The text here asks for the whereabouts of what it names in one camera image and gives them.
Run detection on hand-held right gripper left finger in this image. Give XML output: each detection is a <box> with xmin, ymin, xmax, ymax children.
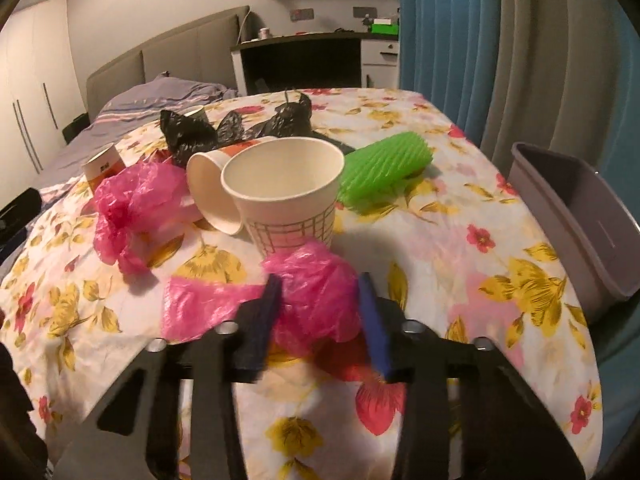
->
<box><xmin>52</xmin><ymin>274</ymin><xmax>284</xmax><ymax>480</ymax></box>

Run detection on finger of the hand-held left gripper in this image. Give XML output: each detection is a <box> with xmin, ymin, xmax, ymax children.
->
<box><xmin>0</xmin><ymin>187</ymin><xmax>45</xmax><ymax>266</ymax></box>

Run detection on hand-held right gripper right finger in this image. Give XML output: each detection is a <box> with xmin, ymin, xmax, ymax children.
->
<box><xmin>357</xmin><ymin>272</ymin><xmax>586</xmax><ymax>480</ymax></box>

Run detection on pink plastic bag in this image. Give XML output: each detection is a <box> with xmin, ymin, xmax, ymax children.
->
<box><xmin>162</xmin><ymin>240</ymin><xmax>367</xmax><ymax>357</ymax></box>
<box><xmin>92</xmin><ymin>160</ymin><xmax>204</xmax><ymax>277</ymax></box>

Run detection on orange print paper cup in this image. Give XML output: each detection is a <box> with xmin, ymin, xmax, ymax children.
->
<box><xmin>81</xmin><ymin>142</ymin><xmax>124</xmax><ymax>194</ymax></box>

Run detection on grey plastic bin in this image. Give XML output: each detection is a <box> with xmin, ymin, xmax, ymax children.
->
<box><xmin>507</xmin><ymin>141</ymin><xmax>640</xmax><ymax>322</ymax></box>

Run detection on floral tablecloth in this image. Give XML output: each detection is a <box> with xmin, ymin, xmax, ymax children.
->
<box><xmin>0</xmin><ymin>87</ymin><xmax>603</xmax><ymax>480</ymax></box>

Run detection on white wardrobe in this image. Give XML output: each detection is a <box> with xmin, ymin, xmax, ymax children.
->
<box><xmin>0</xmin><ymin>0</ymin><xmax>89</xmax><ymax>196</ymax></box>

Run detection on white and orange paper cup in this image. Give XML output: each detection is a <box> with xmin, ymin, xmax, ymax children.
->
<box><xmin>186</xmin><ymin>136</ymin><xmax>278</xmax><ymax>236</ymax></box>

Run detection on white grid-print paper cup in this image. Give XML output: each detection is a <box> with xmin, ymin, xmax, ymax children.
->
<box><xmin>220</xmin><ymin>136</ymin><xmax>346</xmax><ymax>262</ymax></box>

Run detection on green foam net sleeve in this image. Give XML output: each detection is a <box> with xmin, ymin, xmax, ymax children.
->
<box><xmin>336</xmin><ymin>131</ymin><xmax>433</xmax><ymax>209</ymax></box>

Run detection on grey striped bedding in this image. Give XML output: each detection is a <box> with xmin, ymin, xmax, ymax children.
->
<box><xmin>37</xmin><ymin>74</ymin><xmax>239</xmax><ymax>206</ymax></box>

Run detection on black plastic bag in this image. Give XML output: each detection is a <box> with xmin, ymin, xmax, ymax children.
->
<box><xmin>245</xmin><ymin>90</ymin><xmax>357</xmax><ymax>155</ymax></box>
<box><xmin>160</xmin><ymin>109</ymin><xmax>246</xmax><ymax>168</ymax></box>

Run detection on grey padded bed headboard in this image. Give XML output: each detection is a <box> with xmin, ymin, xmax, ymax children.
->
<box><xmin>86</xmin><ymin>6</ymin><xmax>251</xmax><ymax>117</ymax></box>

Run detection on white drawer cabinet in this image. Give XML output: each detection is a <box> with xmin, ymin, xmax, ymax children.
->
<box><xmin>360</xmin><ymin>39</ymin><xmax>401</xmax><ymax>90</ymax></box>

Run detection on dark desk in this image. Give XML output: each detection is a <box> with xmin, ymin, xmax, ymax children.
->
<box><xmin>230</xmin><ymin>31</ymin><xmax>401</xmax><ymax>97</ymax></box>

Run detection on blue and grey curtain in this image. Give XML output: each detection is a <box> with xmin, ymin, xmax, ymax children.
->
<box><xmin>392</xmin><ymin>0</ymin><xmax>640</xmax><ymax>466</ymax></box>

